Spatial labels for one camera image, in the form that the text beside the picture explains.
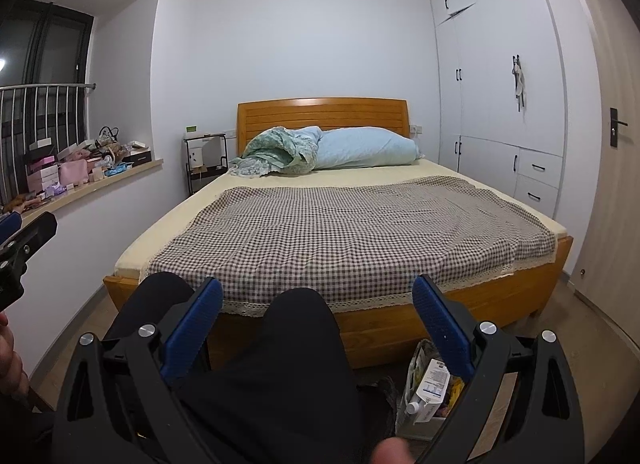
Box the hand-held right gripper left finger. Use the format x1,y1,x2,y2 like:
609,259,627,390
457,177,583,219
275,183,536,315
50,276,224,464

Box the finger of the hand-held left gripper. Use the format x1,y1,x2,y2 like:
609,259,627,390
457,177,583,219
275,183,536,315
0,212,24,246
9,211,59,266

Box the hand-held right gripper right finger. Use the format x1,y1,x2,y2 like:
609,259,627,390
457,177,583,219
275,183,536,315
412,274,586,464

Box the blue cardboard box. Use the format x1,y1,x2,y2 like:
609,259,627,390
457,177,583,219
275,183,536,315
407,359,452,426

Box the clear plastic bottle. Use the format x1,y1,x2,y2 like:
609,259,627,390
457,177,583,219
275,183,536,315
404,386,426,418

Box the white waste bin with liner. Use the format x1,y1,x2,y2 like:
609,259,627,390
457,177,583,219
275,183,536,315
397,339,482,443

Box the person's left hand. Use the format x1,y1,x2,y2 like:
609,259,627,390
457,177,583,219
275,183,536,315
0,313,32,398

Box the person's right hand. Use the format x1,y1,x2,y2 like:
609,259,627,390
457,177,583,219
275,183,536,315
372,438,414,464

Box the pile of pink boxes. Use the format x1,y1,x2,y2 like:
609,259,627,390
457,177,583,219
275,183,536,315
25,136,108,201

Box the person's right leg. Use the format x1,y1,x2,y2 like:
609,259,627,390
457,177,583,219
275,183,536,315
175,288,397,464

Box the metal railing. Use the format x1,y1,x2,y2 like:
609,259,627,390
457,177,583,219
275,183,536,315
0,84,96,206

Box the brown checkered blanket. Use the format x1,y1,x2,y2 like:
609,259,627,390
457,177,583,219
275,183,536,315
140,176,557,318

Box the black metal bedside rack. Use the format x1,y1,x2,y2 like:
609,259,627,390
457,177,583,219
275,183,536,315
183,133,230,197

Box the dark window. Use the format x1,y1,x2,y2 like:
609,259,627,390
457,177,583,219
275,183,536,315
0,0,96,205

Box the light blue pillow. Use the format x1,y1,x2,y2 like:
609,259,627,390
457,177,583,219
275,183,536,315
315,126,422,171

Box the cream door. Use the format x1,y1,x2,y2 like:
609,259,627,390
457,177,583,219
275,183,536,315
560,0,640,347

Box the green floral quilt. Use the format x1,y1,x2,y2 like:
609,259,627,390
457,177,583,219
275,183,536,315
229,126,324,180

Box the white wardrobe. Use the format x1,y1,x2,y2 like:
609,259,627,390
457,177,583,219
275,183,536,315
428,0,569,221

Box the grey hanging cloth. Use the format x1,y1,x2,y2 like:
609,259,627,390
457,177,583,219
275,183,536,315
510,55,529,113

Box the black door handle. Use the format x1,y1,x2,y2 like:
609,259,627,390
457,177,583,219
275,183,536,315
607,106,629,148

